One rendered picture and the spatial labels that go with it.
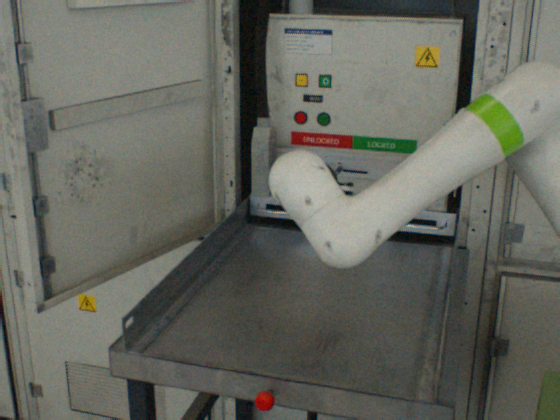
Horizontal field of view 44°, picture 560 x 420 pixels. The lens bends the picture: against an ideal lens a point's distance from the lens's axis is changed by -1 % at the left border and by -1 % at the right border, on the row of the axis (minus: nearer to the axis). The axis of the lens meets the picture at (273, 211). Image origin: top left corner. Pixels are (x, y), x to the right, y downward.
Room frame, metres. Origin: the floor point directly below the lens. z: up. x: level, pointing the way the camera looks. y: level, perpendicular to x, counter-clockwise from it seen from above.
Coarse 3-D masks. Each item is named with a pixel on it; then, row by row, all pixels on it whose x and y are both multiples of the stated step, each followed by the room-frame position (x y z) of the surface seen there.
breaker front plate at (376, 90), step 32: (352, 32) 1.74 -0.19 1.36; (384, 32) 1.72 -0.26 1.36; (416, 32) 1.70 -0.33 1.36; (448, 32) 1.68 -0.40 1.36; (288, 64) 1.78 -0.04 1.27; (320, 64) 1.76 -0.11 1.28; (352, 64) 1.74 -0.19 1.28; (384, 64) 1.72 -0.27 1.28; (448, 64) 1.67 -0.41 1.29; (288, 96) 1.78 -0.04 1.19; (352, 96) 1.74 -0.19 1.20; (384, 96) 1.71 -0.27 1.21; (416, 96) 1.69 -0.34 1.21; (448, 96) 1.67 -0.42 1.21; (288, 128) 1.78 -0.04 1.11; (320, 128) 1.76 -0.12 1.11; (352, 128) 1.74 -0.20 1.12; (384, 128) 1.71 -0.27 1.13; (416, 128) 1.69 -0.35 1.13
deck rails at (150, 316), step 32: (224, 224) 1.62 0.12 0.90; (192, 256) 1.43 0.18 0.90; (224, 256) 1.55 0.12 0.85; (448, 256) 1.56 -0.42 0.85; (160, 288) 1.27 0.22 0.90; (192, 288) 1.38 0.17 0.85; (448, 288) 1.38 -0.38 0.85; (160, 320) 1.23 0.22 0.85; (448, 320) 1.24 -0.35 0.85; (128, 352) 1.12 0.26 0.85
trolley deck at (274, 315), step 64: (256, 256) 1.56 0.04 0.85; (384, 256) 1.57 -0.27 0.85; (192, 320) 1.24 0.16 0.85; (256, 320) 1.24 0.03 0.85; (320, 320) 1.24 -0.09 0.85; (384, 320) 1.24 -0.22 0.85; (192, 384) 1.08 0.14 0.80; (256, 384) 1.05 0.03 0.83; (320, 384) 1.02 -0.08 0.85; (384, 384) 1.02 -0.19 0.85; (448, 384) 1.02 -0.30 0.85
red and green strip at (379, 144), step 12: (300, 132) 1.77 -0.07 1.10; (300, 144) 1.77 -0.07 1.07; (312, 144) 1.76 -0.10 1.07; (324, 144) 1.76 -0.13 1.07; (336, 144) 1.75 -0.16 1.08; (348, 144) 1.74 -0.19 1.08; (360, 144) 1.73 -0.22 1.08; (372, 144) 1.72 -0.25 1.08; (384, 144) 1.71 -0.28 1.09; (396, 144) 1.70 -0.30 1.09; (408, 144) 1.70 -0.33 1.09
